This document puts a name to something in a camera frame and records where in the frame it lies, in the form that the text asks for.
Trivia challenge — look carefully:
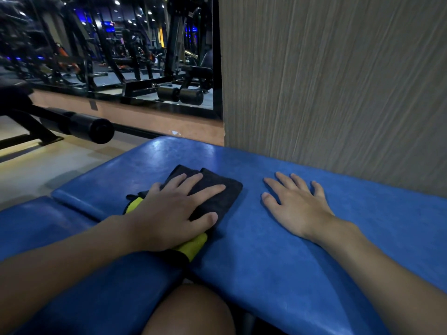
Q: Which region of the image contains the person's left hand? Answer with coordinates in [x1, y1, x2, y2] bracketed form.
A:
[122, 173, 227, 254]

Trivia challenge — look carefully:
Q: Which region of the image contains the person's right hand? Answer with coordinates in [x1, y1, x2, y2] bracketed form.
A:
[261, 172, 336, 243]

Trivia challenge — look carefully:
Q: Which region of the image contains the blue padded bench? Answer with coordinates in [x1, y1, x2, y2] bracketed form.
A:
[0, 135, 447, 335]

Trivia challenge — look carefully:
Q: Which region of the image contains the grey and yellow cleaning cloth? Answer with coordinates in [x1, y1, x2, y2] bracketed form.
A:
[122, 165, 244, 264]

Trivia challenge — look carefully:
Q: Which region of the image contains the person's left forearm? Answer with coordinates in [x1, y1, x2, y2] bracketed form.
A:
[0, 216, 140, 335]

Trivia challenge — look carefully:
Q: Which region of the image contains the person's right forearm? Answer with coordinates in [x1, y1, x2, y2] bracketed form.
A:
[307, 216, 447, 335]

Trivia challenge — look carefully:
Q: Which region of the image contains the person's bare knee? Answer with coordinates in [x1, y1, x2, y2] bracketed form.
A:
[141, 284, 237, 335]

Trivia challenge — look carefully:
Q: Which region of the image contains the black foam roller pad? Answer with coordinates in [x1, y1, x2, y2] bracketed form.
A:
[40, 107, 115, 145]

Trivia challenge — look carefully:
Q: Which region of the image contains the black gym equipment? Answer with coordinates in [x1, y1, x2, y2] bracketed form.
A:
[0, 0, 223, 120]

